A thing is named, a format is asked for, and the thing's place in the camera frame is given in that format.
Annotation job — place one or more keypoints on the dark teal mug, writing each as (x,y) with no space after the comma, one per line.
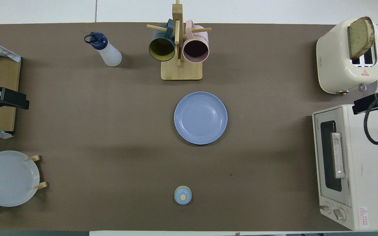
(161,49)

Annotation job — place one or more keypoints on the pink ribbed mug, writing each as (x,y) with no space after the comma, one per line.
(195,49)

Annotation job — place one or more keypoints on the wooden plate rack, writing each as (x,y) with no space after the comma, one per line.
(36,158)

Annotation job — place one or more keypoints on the cream two-slot toaster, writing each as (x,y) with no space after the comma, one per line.
(333,59)

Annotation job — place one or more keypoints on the blue round plate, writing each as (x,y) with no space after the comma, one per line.
(200,118)

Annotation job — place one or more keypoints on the toasted bread slice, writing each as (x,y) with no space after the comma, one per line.
(359,36)

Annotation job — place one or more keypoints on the grey plate in rack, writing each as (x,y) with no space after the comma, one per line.
(8,178)

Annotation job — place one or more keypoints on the brown table mat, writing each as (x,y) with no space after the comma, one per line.
(110,131)

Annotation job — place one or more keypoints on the white toaster oven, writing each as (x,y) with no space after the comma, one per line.
(372,170)

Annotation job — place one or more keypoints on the wooden mug tree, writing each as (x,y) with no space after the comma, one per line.
(181,70)

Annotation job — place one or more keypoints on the white squeeze bottle blue cap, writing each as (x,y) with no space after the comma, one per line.
(110,54)

